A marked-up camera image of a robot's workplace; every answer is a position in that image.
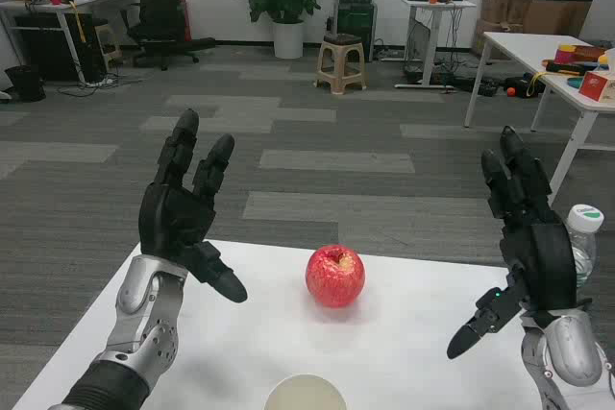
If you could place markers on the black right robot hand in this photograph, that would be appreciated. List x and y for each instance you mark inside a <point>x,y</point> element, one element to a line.
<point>543,256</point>

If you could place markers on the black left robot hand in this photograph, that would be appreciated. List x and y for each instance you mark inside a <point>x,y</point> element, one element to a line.
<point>168,218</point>

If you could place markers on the red apple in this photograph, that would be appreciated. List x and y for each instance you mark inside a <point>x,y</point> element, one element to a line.
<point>335,278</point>

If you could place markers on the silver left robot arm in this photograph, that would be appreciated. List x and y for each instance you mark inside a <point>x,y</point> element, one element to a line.
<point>139,319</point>

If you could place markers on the clear plastic water bottle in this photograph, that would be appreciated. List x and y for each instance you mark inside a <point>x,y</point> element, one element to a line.
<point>586,225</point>

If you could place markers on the teal dish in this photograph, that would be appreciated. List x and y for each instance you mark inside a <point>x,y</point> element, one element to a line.
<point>575,82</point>

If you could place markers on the red white tissue box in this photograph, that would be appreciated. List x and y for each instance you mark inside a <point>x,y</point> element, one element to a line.
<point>596,86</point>

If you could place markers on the small stool under desk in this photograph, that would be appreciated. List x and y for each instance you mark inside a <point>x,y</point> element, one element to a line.
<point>108,38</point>

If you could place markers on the black yellow hand tool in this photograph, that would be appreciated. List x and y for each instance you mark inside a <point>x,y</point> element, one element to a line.
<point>562,66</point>

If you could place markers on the black trash bin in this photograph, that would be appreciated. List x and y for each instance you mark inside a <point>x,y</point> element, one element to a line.
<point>25,83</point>

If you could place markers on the red panel behind chair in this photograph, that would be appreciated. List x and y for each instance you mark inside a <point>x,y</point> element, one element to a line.
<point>184,18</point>

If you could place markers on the pink yellow cup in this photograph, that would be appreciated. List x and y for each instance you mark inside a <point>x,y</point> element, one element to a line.
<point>567,55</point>

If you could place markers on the red brown tray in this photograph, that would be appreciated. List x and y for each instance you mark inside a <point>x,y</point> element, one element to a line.
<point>591,52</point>

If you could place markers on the white table with white legs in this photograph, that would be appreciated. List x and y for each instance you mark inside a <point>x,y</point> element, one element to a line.
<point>523,45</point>

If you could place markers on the white paper cup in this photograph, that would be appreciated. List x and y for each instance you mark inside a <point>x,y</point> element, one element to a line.
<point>305,393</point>

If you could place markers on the white desk with monitor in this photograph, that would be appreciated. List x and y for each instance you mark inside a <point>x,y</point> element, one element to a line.
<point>62,4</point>

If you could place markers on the beige plastic stool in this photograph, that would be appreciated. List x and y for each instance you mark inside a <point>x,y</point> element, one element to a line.
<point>342,55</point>

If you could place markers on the brown cardboard boxes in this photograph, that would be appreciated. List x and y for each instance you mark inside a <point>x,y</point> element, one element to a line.
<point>552,14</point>

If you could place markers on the white standing desk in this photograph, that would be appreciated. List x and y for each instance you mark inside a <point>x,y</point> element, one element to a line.
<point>432,7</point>

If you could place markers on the black computer tower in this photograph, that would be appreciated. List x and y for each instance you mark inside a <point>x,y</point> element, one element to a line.
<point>355,18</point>

